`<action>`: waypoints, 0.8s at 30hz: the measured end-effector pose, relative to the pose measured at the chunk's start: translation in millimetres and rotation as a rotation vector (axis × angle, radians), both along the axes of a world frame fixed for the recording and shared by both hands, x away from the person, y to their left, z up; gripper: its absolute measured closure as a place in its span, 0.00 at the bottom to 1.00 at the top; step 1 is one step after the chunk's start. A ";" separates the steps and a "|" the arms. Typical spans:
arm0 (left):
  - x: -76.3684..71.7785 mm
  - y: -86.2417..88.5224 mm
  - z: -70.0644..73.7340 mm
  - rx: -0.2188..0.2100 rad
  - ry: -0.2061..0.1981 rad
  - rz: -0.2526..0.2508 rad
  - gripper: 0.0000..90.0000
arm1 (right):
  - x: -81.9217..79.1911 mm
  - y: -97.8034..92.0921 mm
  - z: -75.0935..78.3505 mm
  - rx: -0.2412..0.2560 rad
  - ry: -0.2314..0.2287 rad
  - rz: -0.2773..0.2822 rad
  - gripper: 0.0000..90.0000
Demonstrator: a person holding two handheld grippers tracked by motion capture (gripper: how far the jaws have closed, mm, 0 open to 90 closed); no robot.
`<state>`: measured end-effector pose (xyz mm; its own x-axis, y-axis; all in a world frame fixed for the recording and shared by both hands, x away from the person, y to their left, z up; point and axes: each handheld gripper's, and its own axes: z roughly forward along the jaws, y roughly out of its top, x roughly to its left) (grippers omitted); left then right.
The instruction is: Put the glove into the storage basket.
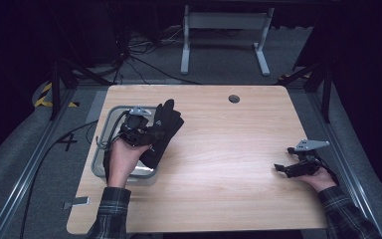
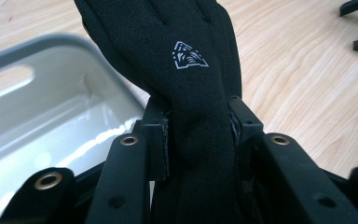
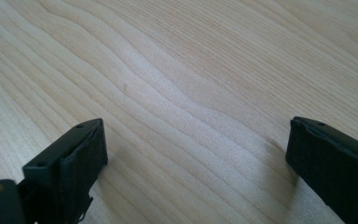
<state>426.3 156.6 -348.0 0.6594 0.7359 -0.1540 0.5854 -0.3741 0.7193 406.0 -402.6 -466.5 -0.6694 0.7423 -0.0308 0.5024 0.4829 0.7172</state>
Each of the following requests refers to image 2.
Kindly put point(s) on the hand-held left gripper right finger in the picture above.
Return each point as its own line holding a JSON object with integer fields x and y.
{"x": 245, "y": 124}

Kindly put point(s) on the black glove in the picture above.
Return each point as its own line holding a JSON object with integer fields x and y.
{"x": 186, "y": 93}

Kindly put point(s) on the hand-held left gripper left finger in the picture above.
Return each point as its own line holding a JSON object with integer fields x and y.
{"x": 158, "y": 143}

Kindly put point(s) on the white plastic bin grey rim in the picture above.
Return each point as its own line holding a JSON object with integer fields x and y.
{"x": 43, "y": 105}

